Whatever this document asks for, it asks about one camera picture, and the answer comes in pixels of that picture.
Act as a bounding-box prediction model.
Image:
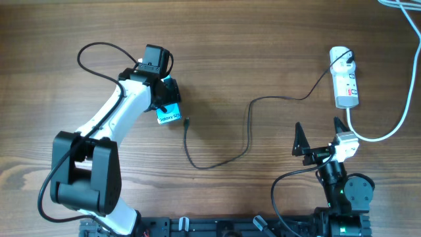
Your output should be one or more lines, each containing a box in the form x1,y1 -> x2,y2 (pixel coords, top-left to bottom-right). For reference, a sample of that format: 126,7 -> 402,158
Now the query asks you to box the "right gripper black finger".
292,122 -> 310,156
334,117 -> 350,134

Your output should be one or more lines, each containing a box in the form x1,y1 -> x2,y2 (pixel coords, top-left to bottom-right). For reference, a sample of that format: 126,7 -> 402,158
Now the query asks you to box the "blue Galaxy smartphone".
156,76 -> 182,124

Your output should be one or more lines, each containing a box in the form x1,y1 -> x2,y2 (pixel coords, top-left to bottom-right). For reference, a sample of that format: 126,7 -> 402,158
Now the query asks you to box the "black USB charging cable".
182,49 -> 356,171

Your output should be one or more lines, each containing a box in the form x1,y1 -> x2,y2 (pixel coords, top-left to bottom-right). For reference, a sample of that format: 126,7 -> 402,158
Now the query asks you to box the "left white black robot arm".
37,45 -> 181,236

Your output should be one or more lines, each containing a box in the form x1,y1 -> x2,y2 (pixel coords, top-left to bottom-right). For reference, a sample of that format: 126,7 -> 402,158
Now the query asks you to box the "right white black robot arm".
292,117 -> 375,237

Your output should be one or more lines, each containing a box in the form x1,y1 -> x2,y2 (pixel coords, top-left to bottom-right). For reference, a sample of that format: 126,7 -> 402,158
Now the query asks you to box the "white power strip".
332,71 -> 359,109

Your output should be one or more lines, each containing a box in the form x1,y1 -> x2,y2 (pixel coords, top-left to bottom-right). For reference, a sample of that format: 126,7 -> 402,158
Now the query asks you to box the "white power strip cord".
345,0 -> 421,143

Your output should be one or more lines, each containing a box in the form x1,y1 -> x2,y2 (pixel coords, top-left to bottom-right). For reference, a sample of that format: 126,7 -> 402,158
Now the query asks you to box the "black mounting rail base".
78,215 -> 372,237

